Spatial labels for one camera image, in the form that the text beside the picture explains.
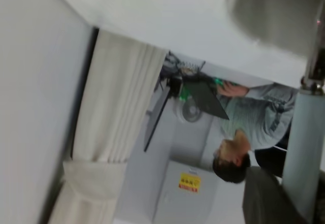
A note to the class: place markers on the yellow warning sticker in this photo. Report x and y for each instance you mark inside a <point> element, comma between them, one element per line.
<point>189,182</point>

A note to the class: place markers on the dark grey ceramic mug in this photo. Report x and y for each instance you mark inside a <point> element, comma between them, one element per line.
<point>274,10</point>

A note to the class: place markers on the black slanted stand pole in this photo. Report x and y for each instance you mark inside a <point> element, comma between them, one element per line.
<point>157,122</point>

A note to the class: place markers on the black open laptop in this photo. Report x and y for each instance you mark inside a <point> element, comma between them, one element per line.
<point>205,99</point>

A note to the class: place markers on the cream fabric curtain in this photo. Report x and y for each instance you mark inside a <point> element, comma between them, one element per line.
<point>111,102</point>

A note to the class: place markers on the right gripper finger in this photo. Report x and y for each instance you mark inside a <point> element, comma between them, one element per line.
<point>264,203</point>

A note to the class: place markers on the person in grey shirt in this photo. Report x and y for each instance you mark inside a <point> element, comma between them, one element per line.
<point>254,117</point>

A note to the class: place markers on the grey metal cabinet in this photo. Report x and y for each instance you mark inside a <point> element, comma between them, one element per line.
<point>172,203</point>

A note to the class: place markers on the white round fan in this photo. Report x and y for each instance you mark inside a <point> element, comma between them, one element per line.
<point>190,111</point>

